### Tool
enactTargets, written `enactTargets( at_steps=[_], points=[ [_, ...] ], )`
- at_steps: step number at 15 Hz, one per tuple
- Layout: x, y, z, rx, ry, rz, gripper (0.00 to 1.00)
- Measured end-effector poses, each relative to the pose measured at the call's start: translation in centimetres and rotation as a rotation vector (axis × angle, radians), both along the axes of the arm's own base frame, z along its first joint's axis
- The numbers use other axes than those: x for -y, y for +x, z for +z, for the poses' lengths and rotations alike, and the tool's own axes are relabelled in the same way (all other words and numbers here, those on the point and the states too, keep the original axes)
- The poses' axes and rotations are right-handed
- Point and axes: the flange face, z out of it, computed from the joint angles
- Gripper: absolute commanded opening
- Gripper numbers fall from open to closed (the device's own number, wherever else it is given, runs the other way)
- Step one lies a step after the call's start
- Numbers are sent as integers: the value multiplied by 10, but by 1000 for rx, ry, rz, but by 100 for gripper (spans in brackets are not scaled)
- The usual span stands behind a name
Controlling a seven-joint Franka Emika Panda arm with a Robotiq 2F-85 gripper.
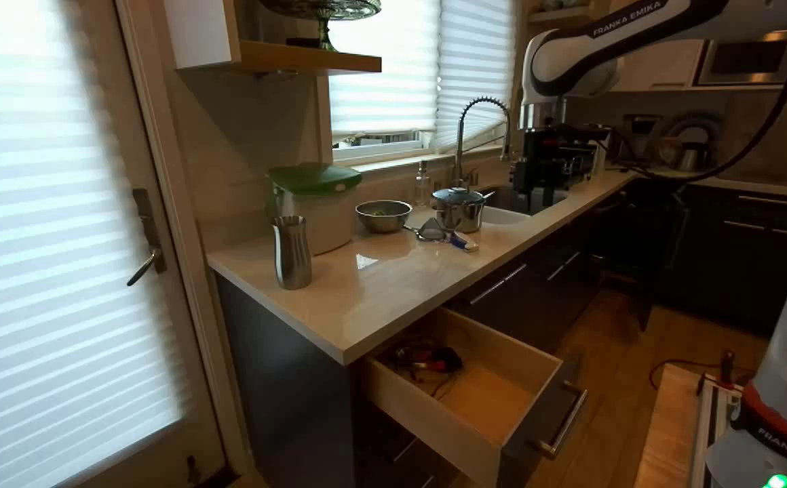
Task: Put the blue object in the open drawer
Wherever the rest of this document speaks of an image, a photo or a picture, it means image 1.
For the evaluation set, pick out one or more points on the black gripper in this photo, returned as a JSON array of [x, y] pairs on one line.
[[553, 162]]

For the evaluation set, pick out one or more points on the blue object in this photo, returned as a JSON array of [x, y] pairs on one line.
[[461, 242]]

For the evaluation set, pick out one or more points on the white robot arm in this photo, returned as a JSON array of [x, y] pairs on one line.
[[583, 57]]

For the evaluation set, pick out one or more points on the dark drawer cabinet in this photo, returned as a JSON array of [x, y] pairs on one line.
[[731, 259]]

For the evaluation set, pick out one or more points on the items inside drawer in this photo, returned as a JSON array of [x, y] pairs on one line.
[[425, 362]]

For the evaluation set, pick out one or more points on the open wooden drawer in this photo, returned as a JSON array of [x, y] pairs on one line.
[[507, 410]]

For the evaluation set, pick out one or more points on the kitchen sink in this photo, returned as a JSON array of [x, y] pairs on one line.
[[514, 201]]

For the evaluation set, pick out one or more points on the steel pot with lid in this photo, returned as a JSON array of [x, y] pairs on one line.
[[461, 206]]

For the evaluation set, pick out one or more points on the clear soap bottle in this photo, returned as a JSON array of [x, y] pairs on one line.
[[423, 185]]

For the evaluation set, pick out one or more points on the crumpled foil piece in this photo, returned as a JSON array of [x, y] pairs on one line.
[[434, 232]]

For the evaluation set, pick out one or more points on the kettle on stove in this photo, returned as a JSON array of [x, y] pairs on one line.
[[689, 143]]

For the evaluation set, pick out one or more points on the small steel bowl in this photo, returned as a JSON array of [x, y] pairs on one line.
[[385, 216]]

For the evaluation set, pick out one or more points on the white bin green lid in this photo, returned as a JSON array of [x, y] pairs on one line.
[[324, 196]]

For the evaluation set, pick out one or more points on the steel cylinder canister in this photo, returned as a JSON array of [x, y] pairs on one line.
[[291, 254]]

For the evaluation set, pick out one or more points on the dark lower cabinet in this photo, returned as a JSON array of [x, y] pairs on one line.
[[301, 354]]

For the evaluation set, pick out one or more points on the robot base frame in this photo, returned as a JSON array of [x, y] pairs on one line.
[[751, 448]]

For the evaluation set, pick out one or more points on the wooden wall shelf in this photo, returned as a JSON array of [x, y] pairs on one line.
[[225, 34]]

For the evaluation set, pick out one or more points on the door handle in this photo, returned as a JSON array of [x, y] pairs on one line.
[[153, 259]]

